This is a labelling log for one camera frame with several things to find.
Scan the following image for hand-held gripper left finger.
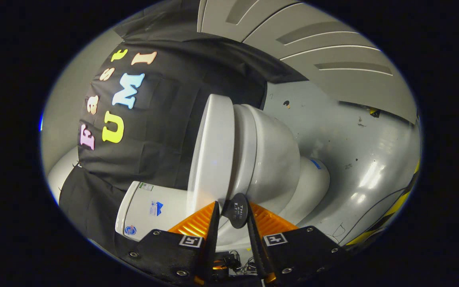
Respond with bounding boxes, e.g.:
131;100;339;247
114;201;220;286

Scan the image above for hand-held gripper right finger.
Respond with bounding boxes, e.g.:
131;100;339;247
247;202;350;286

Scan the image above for white toilet lid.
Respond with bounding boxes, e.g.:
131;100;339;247
186;94;249;229

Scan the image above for white ceramic toilet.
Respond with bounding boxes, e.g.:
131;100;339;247
115;104;331;250

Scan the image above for black backdrop cloth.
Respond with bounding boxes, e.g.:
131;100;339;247
59;0;308;259

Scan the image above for yellow black floor tape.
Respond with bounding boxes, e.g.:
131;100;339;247
345;159;421;246

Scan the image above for grey drawer cabinet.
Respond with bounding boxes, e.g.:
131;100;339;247
197;0;418;124

